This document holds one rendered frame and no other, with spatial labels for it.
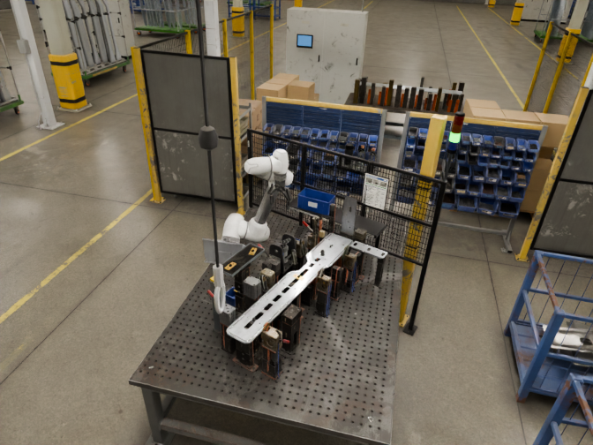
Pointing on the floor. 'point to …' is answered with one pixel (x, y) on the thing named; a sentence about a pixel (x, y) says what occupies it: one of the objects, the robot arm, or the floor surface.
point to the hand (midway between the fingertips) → (280, 205)
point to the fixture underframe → (154, 408)
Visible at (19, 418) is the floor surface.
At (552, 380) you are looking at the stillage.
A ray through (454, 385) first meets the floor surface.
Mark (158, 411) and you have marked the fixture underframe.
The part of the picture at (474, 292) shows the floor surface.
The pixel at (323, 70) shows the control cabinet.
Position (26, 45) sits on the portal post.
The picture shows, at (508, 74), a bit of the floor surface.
